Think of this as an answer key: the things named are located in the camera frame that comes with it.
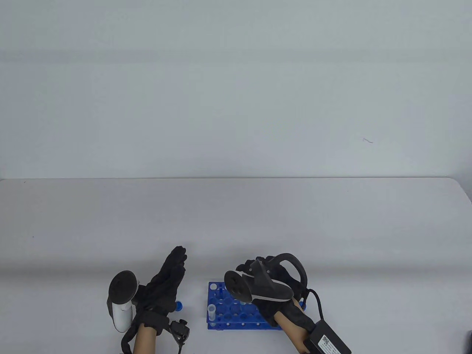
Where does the person's right hand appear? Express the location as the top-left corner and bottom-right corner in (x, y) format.
(236, 256), (317, 333)

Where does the person's left hand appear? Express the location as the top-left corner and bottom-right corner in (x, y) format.
(138, 246), (187, 317)

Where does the blue test tube rack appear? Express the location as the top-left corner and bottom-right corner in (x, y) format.
(206, 282), (284, 330)

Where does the person's right forearm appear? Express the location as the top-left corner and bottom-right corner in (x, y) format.
(277, 312), (314, 354)

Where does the person's left forearm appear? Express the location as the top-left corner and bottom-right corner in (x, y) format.
(133, 326), (158, 354)

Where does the white and black left controller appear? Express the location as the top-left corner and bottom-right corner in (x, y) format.
(107, 270), (141, 332)

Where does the black right controller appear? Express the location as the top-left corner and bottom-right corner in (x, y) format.
(224, 253), (309, 303)

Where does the black battery box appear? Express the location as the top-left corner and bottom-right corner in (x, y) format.
(303, 319), (351, 354)

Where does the smooth black cable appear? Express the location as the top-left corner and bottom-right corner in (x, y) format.
(303, 289), (325, 322)

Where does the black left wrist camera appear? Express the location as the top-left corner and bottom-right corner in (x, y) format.
(169, 319), (191, 354)

